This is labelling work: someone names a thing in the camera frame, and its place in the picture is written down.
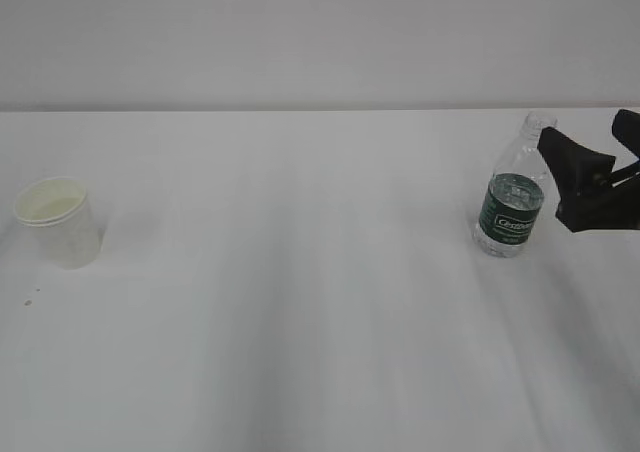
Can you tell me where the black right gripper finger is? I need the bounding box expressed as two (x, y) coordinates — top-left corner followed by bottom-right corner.
(537, 127), (616, 205)
(611, 109), (640, 158)

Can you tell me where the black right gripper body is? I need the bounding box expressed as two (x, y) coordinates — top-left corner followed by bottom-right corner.
(555, 161), (639, 233)

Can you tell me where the clear plastic water bottle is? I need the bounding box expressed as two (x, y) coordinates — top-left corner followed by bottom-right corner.
(474, 111), (557, 258)

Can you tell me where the white paper cup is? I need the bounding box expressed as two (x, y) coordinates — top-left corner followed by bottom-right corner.
(13, 177), (101, 270)

